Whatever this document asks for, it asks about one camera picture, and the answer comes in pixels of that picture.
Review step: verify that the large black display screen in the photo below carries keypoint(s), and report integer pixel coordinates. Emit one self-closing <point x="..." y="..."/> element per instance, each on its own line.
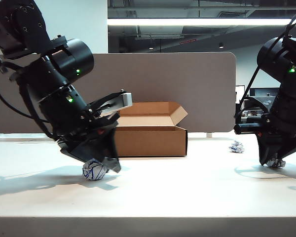
<point x="264" y="91"/>

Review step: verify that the long white ceiling light strip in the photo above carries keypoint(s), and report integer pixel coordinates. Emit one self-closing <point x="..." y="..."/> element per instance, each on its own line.
<point x="199" y="22"/>

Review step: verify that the open brown cardboard box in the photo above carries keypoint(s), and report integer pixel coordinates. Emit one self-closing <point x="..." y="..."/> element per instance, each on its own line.
<point x="150" y="143"/>

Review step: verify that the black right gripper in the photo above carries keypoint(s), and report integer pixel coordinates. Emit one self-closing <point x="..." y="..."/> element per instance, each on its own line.
<point x="281" y="133"/>

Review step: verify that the white-lit computer monitor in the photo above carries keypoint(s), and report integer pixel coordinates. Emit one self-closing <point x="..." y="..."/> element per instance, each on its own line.
<point x="239" y="91"/>

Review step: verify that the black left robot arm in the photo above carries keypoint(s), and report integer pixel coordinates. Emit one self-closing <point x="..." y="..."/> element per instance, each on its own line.
<point x="51" y="79"/>

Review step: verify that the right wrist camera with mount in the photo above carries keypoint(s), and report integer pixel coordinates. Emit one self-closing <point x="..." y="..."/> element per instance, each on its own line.
<point x="247" y="128"/>

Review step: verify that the black-marked paper ball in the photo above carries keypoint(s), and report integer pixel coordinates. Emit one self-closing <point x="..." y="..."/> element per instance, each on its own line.
<point x="275" y="163"/>

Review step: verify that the small blue-marked paper ball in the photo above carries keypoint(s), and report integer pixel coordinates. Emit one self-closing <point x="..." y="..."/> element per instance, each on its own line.
<point x="236" y="147"/>

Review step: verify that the blue-streaked paper ball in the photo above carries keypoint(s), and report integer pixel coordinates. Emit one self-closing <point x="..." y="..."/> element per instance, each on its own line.
<point x="94" y="170"/>

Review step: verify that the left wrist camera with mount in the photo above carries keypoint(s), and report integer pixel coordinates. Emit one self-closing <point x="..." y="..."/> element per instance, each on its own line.
<point x="118" y="101"/>

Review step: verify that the wide grey desk divider panel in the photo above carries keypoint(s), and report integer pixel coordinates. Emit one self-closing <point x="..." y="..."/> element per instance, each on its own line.
<point x="162" y="76"/>

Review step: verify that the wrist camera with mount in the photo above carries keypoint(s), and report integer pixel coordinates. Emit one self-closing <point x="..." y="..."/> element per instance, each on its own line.
<point x="118" y="101"/>
<point x="247" y="128"/>

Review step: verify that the small round ceiling lamp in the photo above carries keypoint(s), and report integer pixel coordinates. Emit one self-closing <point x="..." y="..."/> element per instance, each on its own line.
<point x="221" y="46"/>

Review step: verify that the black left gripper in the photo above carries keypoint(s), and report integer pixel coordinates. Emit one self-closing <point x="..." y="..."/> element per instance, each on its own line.
<point x="88" y="128"/>

